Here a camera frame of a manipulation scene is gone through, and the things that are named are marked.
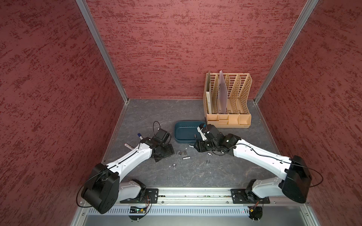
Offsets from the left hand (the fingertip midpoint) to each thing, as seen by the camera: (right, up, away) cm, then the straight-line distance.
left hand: (168, 157), depth 83 cm
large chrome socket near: (+3, -5, 0) cm, 6 cm away
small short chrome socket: (+24, -3, +2) cm, 25 cm away
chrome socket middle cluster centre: (+7, 0, +6) cm, 10 cm away
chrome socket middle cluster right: (+10, +1, +6) cm, 12 cm away
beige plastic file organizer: (+47, +39, +35) cm, 71 cm away
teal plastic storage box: (+11, +13, +17) cm, 24 cm away
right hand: (+17, +6, -4) cm, 19 cm away
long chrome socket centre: (+10, -2, +4) cm, 11 cm away
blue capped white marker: (-22, +10, +14) cm, 28 cm away
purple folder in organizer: (+34, +39, +5) cm, 52 cm away
